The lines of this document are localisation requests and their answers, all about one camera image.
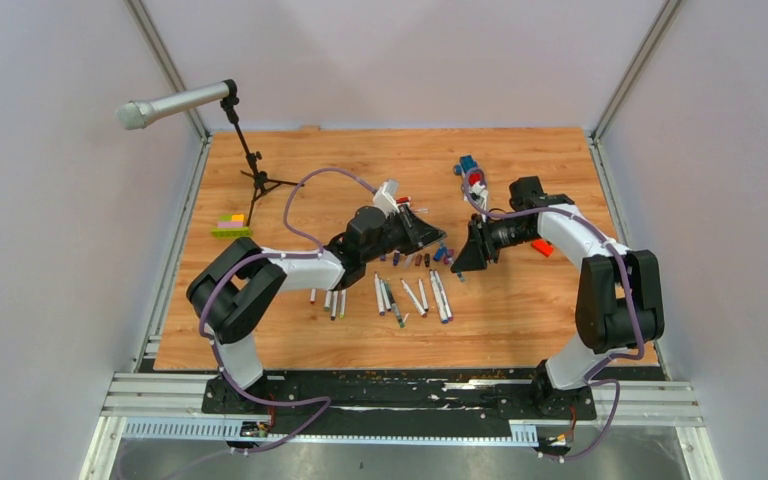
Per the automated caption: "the green pink toy brick stack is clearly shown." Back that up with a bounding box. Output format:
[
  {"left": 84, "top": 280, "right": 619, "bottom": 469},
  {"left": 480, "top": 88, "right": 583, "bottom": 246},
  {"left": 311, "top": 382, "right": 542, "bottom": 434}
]
[{"left": 211, "top": 214, "right": 252, "bottom": 238}]

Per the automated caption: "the light green white marker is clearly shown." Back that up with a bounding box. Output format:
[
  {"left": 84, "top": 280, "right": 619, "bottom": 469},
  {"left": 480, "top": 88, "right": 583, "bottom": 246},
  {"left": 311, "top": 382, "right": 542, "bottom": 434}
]
[{"left": 338, "top": 289, "right": 347, "bottom": 319}]

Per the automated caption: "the brown capped white marker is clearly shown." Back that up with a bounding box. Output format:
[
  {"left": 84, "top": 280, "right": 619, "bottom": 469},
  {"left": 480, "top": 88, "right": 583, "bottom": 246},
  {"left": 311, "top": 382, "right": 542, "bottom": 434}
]
[{"left": 400, "top": 279, "right": 428, "bottom": 318}]

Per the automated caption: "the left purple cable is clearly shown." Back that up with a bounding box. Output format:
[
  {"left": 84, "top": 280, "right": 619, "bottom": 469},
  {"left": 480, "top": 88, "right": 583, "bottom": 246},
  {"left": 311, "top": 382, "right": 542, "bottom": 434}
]
[{"left": 198, "top": 166, "right": 385, "bottom": 454}]

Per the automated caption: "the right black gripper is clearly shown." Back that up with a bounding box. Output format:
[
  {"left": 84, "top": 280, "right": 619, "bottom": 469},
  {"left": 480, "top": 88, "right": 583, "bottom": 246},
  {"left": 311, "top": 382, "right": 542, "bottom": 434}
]
[{"left": 451, "top": 213, "right": 541, "bottom": 274}]

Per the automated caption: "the orange red toy brick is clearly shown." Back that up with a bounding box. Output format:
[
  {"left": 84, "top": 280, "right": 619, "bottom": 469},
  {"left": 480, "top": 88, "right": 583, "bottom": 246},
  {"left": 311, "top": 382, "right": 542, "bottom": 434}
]
[{"left": 531, "top": 239, "right": 554, "bottom": 258}]

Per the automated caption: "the silver grey pen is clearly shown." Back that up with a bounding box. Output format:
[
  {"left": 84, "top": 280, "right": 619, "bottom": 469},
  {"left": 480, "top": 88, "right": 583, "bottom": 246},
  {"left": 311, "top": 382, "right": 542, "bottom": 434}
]
[{"left": 383, "top": 280, "right": 405, "bottom": 328}]

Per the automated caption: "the black capped white marker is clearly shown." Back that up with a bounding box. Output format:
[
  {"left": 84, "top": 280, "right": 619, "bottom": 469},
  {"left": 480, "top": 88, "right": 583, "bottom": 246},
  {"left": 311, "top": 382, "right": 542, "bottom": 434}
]
[{"left": 417, "top": 279, "right": 430, "bottom": 316}]

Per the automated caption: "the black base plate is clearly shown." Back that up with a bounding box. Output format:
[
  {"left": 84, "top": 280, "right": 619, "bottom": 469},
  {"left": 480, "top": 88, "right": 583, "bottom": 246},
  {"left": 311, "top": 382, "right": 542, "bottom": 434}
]
[{"left": 201, "top": 365, "right": 601, "bottom": 440}]

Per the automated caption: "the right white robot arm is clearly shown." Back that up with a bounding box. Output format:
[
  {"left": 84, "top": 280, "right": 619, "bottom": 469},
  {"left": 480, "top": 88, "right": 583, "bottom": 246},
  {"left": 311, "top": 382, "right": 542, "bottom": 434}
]
[{"left": 451, "top": 167, "right": 664, "bottom": 418}]

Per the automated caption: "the dark blue capped marker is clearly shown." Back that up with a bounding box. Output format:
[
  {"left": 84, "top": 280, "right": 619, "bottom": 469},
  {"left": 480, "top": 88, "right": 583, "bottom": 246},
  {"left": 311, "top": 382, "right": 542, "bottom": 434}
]
[{"left": 379, "top": 279, "right": 392, "bottom": 312}]

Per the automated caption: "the blue capped white marker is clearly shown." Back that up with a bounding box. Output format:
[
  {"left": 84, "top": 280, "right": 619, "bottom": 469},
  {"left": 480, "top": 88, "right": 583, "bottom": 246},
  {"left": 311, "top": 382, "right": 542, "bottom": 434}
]
[{"left": 429, "top": 270, "right": 448, "bottom": 324}]

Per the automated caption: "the grey slotted cable duct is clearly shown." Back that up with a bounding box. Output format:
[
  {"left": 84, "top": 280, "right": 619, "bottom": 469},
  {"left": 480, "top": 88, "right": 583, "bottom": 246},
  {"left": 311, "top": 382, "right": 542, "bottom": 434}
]
[{"left": 122, "top": 417, "right": 540, "bottom": 448}]

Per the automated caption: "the purple cable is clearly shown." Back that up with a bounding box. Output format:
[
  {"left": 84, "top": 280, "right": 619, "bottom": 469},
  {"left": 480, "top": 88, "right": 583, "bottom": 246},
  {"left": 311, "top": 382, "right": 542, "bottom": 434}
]
[
  {"left": 198, "top": 166, "right": 385, "bottom": 454},
  {"left": 460, "top": 169, "right": 648, "bottom": 462}
]

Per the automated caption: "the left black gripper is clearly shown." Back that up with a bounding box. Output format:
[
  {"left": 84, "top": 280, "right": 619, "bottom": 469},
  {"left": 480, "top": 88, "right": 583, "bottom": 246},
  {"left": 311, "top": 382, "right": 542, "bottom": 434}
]
[{"left": 363, "top": 204, "right": 447, "bottom": 265}]

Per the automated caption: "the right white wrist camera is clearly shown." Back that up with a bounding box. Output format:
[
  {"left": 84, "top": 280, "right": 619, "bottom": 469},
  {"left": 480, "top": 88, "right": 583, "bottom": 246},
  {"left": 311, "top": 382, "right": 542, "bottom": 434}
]
[{"left": 466, "top": 181, "right": 489, "bottom": 212}]

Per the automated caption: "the black microphone tripod stand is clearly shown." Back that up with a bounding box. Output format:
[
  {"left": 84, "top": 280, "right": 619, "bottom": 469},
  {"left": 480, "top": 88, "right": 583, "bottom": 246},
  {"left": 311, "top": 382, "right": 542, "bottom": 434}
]
[{"left": 220, "top": 94, "right": 299, "bottom": 227}]

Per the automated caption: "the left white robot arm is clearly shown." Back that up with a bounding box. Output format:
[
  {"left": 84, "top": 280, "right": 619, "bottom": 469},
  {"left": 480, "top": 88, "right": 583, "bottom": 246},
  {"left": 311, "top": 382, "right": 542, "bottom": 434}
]
[{"left": 186, "top": 206, "right": 447, "bottom": 413}]

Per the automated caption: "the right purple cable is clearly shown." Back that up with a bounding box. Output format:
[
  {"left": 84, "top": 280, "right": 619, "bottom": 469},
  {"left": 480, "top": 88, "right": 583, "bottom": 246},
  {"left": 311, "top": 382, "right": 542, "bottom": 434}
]
[{"left": 460, "top": 169, "right": 648, "bottom": 462}]

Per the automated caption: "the blue red toy brick car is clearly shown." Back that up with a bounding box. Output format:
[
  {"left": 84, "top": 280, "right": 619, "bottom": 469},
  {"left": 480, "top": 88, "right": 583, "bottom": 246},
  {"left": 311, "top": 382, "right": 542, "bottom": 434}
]
[{"left": 453, "top": 155, "right": 485, "bottom": 186}]

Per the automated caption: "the silver microphone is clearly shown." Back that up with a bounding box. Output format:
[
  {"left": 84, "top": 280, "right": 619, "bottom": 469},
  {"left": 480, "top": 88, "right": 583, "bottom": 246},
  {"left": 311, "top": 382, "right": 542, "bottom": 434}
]
[{"left": 115, "top": 79, "right": 237, "bottom": 130}]

